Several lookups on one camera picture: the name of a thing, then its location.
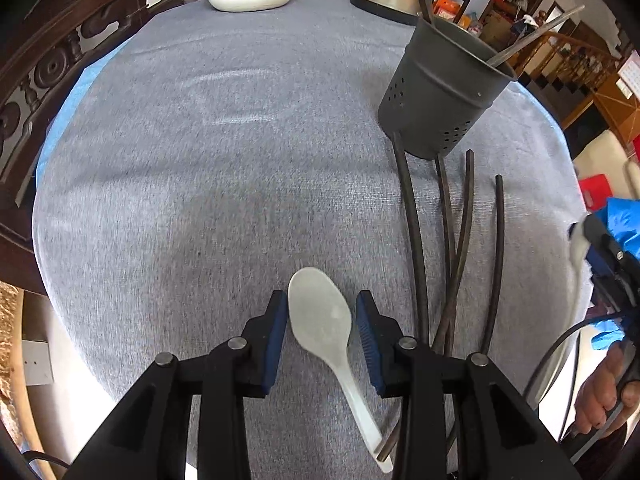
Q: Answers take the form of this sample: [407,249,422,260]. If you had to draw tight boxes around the person's right hand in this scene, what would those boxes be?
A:
[575,347,640,437]

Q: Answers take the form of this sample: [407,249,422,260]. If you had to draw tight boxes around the wooden staircase railing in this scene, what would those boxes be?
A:
[515,20,623,128]

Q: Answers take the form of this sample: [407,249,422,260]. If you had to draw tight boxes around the white wall socket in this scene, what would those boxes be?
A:
[20,340,55,387]

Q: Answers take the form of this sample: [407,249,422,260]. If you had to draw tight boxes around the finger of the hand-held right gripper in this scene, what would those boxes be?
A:
[589,270,640,353]
[582,197,640,281]

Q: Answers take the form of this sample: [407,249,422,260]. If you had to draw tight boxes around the carved dark wooden chair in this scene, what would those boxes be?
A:
[0,0,207,297]

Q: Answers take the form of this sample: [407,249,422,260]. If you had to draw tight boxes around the white plastic spoon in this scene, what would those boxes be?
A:
[287,267,396,475]

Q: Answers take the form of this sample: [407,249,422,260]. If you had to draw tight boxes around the grey tablecloth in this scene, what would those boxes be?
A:
[31,0,595,480]

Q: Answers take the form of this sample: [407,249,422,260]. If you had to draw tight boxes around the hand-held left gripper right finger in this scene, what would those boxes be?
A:
[355,290,583,480]

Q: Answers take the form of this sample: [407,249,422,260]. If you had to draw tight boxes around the grey perforated utensil holder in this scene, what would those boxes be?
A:
[377,14,518,160]

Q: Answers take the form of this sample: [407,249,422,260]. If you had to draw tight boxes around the red box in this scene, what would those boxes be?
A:
[577,175,614,212]

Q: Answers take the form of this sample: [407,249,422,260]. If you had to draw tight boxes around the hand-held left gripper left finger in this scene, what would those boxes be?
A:
[65,289,290,480]

